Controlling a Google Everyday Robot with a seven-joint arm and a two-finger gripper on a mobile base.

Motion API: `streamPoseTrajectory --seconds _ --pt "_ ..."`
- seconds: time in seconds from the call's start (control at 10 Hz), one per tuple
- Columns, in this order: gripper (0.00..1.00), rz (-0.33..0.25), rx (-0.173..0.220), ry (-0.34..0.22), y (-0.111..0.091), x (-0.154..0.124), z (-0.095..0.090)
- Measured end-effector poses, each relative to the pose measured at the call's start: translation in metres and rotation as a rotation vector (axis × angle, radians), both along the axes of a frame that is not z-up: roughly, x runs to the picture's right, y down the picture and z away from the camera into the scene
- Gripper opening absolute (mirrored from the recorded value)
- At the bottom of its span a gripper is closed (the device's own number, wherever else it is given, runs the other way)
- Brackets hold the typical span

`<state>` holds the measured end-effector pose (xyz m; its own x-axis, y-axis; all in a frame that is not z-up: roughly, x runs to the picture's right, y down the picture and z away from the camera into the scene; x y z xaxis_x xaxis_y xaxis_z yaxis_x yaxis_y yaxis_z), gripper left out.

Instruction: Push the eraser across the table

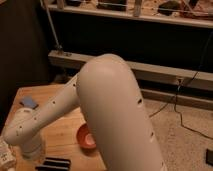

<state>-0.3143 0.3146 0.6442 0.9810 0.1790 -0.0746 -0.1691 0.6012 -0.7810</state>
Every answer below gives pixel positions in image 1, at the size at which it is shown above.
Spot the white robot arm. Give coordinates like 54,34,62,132
3,54,167,171

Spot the orange bowl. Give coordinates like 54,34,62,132
76,123,96,149

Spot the wooden shelf unit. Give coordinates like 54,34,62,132
48,2,213,110

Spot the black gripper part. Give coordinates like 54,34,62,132
35,157,71,171

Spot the white labelled bottle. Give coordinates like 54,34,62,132
0,137,16,171

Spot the black object on floor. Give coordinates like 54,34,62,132
206,149,213,166

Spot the black power cable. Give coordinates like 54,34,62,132
148,29,213,141

